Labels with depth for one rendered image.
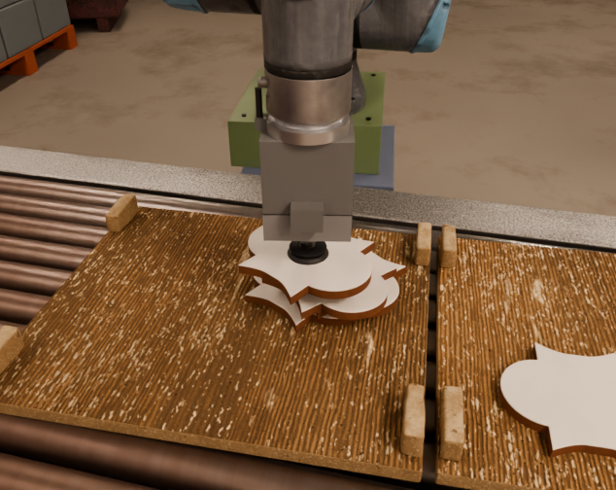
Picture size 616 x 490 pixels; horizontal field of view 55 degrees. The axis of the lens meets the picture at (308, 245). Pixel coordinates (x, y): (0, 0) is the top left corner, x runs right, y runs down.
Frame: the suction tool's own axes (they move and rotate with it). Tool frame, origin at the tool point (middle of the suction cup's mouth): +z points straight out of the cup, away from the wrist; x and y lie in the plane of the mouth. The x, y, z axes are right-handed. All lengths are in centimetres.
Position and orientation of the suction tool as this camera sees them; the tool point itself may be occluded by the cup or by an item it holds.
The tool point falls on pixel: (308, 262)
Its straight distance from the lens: 62.5
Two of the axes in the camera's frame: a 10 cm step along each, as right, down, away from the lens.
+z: 0.0, 8.3, 5.6
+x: 0.3, -5.6, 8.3
